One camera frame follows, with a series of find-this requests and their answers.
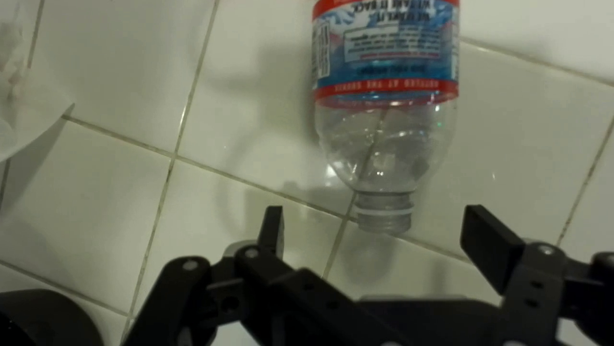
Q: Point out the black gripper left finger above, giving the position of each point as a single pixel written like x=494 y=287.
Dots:
x=286 y=306

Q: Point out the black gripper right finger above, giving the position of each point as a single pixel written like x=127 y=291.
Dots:
x=540 y=283

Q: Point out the clear plastic water bottle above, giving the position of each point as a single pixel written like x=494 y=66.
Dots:
x=384 y=89

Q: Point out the white floral mug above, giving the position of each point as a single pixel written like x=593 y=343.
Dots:
x=29 y=102

